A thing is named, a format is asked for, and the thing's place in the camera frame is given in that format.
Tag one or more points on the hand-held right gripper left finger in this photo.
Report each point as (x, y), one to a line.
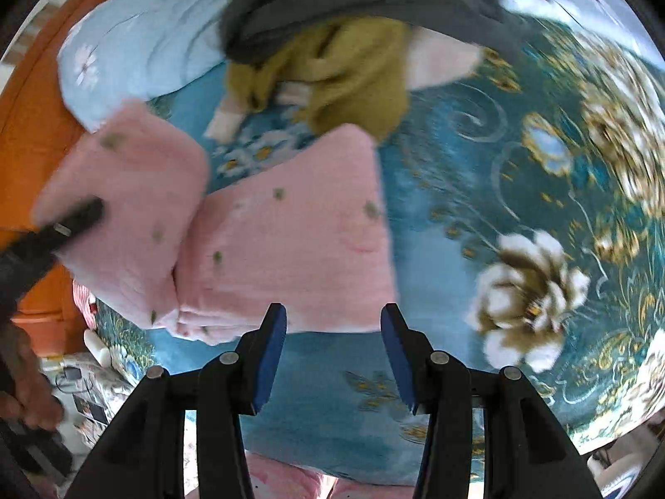
(270, 353)

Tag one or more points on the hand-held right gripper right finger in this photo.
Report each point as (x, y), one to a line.
(400, 358)

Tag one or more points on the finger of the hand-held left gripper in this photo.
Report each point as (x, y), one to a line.
(78, 218)

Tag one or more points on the pink fleece garment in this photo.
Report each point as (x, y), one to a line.
(285, 249)

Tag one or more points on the person's left hand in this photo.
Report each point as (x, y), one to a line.
(36, 395)

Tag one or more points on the red white striped cloth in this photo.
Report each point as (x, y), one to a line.
(83, 299)

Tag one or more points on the white plastic bottle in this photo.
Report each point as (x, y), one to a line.
(97, 348)

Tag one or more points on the orange wooden headboard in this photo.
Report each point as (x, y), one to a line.
(31, 114)

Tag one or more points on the pink printed cloth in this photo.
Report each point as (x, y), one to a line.
(291, 481)

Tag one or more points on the grey floral cloth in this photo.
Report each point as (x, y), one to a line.
(117, 400)

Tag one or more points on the light blue floral quilt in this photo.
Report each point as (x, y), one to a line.
(156, 26)

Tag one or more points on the teal floral bed sheet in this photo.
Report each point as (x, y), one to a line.
(467, 140)

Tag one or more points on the white rounded object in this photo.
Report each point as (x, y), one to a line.
(618, 473)

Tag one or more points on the mustard knit sweater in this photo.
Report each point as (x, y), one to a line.
(358, 73)

